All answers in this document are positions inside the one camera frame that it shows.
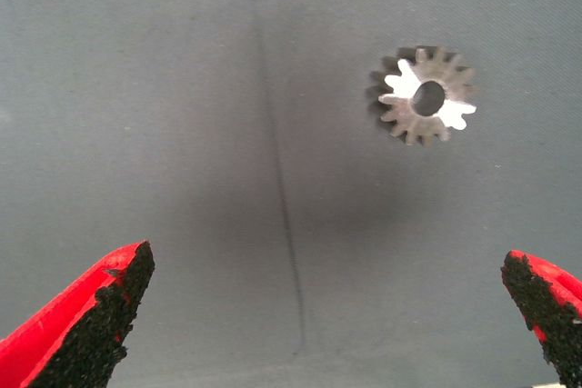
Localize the dark grey table cloth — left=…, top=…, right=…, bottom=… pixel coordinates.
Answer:
left=0, top=0, right=582, bottom=388

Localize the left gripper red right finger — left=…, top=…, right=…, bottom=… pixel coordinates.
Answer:
left=499, top=249, right=582, bottom=388

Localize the small steel gear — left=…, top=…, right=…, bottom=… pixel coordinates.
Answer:
left=366, top=45, right=478, bottom=147

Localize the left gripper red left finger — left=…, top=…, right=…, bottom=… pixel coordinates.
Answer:
left=0, top=240, right=156, bottom=388

